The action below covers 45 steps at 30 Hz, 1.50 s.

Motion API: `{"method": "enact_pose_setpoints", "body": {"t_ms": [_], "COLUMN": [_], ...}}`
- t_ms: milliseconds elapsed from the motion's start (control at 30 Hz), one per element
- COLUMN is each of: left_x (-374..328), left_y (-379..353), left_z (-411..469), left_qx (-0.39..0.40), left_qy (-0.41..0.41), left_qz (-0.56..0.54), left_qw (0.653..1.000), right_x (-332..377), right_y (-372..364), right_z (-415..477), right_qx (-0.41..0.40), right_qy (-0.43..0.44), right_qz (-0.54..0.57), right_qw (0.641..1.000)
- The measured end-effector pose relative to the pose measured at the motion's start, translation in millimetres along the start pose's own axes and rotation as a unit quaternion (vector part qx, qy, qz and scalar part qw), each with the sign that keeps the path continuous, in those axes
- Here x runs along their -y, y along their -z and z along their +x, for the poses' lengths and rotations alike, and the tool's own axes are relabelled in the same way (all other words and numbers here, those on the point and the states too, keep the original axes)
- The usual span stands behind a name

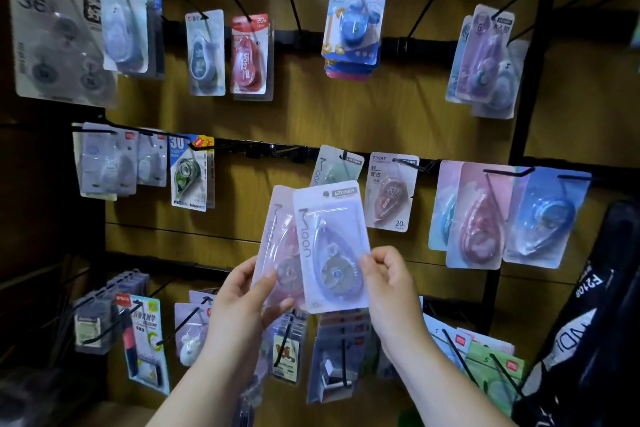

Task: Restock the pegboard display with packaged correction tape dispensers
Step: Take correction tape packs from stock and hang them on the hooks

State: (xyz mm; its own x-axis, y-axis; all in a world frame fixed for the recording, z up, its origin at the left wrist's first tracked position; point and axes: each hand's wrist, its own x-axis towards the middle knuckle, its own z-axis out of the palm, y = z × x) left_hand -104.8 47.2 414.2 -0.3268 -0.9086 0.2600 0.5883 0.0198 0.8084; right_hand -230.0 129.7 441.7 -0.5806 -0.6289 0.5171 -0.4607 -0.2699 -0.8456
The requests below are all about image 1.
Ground brown correction tape white card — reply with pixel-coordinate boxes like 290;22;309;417
363;151;420;234

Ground stack of grey blue packs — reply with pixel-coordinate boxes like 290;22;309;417
305;308;375;405

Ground person's left hand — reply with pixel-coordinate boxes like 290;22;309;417
206;256;296;368

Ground green blue correction tape pack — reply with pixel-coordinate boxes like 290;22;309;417
168;134;209;213

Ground pink card teal tape pack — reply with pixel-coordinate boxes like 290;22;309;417
428;160;464;253

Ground light blue card stationery pack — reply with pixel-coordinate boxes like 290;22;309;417
115;293;171;397

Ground pale grey twin tape pack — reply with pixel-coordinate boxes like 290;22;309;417
71;122;139;201

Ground dark packs with yellow label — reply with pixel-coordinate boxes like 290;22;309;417
269;311;309;386

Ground stack of pink blue packs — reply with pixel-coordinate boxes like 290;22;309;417
324;57;381;82

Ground mint green correction tape pack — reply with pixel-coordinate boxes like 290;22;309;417
309;144;365;188

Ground pale lilac correction tape pack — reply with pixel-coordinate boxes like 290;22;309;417
99;0;150;74

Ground small pale grey tape pack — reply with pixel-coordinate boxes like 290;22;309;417
136;128;169;188

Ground lavender correction tape blister pack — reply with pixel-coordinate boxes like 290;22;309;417
292;180;372;315

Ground person's right hand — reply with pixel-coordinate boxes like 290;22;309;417
357;246;432;350

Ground green card stationery pack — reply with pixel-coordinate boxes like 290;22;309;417
464;342;527;418

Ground person's right forearm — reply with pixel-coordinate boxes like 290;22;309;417
384;332;518;427

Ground light blue narrow tape pack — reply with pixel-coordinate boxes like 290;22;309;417
445;15;473;105

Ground white red corner card pack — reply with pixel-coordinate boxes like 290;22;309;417
422;313;516;372

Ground white round tape lilac pack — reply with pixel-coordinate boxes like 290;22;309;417
173;290;217;368

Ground yellow edged tape pack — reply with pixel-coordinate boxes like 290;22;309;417
204;135;216;209

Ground blue card clear tape pack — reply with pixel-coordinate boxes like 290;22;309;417
502;166;593;270

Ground pink card rose tape pack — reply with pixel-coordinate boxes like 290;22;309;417
445;161;517;271

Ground black upright rack post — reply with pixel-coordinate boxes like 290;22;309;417
479;0;573;335

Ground bright blue correction tape pack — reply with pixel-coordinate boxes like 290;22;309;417
321;0;389;66

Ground purple correction tape pack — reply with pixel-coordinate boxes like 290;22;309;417
455;4;516;104

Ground pink correction tape blister pack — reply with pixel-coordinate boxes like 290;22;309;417
251;185;307;311

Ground black rack rail with hooks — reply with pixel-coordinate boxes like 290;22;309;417
161;19;463;62
70;121;640;182

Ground red correction tape pack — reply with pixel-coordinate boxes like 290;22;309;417
230;13;275;102

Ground grey blue correction tape pack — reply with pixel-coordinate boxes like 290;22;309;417
184;9;226;97

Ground stack of dark small packs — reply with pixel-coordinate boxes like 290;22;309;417
73;269;150;356

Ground white grey correction tape pack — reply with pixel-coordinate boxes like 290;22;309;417
471;38;530;120

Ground black printed bag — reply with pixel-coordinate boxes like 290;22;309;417
511;200;640;427

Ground person's left forearm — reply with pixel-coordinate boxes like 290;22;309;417
146;346;262;427

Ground clear plastic hanging packet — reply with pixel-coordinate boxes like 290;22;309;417
234;357;272;427

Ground large grey multi tape pack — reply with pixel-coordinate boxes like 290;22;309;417
7;0;119;109

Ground blue edged packs behind lilac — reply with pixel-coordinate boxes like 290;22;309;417
145;0;166;80

